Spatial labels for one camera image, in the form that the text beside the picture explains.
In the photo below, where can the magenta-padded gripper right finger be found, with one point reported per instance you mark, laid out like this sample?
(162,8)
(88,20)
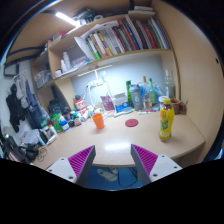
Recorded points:
(146,160)

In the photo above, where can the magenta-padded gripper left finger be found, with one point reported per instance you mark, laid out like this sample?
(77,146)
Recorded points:
(80,161)

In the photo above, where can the yellow drink bottle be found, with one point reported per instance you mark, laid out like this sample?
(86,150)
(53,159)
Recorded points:
(166,121)

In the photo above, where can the white slipper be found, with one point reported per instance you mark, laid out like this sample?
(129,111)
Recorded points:
(107,175)

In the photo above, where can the flat round red coaster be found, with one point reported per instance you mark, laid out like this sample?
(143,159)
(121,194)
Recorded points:
(131,123)

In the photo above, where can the blue-labelled white bottle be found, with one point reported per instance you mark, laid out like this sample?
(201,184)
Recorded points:
(64,124)

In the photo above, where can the orange plastic cup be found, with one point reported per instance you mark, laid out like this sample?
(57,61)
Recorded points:
(98,121)

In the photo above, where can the small green plastic bottle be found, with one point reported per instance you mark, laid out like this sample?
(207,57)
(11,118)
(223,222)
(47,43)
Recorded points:
(56,123)

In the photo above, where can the red and white can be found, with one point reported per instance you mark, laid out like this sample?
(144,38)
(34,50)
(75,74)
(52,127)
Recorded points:
(79,104)

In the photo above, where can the brown mug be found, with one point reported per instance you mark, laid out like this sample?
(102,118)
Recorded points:
(176,106)

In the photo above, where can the white-lidded jar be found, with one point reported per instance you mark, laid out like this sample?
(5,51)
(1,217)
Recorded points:
(162,100)

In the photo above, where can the grey shaker bottle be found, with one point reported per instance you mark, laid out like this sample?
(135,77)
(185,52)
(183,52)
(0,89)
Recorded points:
(136,98)

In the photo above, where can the blue and white box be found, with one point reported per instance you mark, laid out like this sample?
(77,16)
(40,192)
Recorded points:
(120,102)

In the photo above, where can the green-capped clear bottle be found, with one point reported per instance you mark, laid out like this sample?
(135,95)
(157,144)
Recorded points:
(152,95)

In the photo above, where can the magenta pouch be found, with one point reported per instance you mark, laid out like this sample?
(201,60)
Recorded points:
(108,102)

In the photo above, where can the yellow-capped clear bottle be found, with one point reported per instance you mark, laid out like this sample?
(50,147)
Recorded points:
(145,93)

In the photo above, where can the dark blue hanging garment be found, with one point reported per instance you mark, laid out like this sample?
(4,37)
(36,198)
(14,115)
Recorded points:
(35,110)

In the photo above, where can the tall green bottle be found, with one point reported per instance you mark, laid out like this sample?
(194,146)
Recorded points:
(128,91)

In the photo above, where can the clear glass bottle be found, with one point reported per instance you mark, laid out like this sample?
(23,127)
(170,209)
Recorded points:
(170,86)

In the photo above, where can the white power strip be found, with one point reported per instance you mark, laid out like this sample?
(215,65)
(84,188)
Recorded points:
(95,82)

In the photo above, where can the white light bar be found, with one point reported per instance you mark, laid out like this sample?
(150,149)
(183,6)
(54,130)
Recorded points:
(95,70)

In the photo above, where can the wooden shelf unit with books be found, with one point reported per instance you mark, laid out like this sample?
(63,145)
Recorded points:
(116,56)

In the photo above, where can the ceiling light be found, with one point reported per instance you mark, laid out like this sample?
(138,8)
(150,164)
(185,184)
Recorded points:
(66,18)

